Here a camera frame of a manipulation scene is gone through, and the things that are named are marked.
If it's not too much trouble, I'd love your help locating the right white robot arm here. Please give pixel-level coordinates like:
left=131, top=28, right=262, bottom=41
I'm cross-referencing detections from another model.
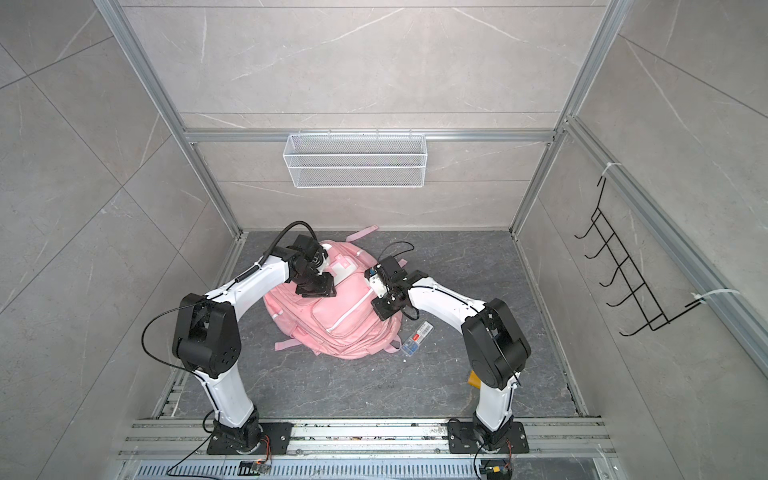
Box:
left=364, top=256, right=532, bottom=437

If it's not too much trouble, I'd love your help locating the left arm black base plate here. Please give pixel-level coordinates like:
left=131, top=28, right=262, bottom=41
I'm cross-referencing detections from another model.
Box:
left=206, top=422, right=293, bottom=455

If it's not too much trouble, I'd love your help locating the black wire hook rack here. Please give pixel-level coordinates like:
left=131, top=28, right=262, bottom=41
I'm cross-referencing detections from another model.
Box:
left=574, top=177, right=705, bottom=338

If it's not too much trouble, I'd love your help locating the white wire mesh basket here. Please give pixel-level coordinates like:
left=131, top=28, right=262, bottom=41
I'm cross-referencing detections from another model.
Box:
left=283, top=133, right=428, bottom=189

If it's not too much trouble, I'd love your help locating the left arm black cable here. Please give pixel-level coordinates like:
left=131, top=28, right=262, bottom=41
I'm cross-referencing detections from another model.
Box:
left=140, top=220, right=319, bottom=480

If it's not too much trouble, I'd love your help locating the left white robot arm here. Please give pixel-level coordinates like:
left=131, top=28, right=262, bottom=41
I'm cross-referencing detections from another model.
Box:
left=171, top=232, right=336, bottom=429

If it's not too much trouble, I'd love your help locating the pink student backpack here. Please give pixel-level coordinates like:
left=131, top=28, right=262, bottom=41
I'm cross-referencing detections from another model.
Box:
left=263, top=225, right=402, bottom=360

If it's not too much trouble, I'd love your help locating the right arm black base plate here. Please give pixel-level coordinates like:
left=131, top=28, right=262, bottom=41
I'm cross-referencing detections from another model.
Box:
left=445, top=418, right=530, bottom=454

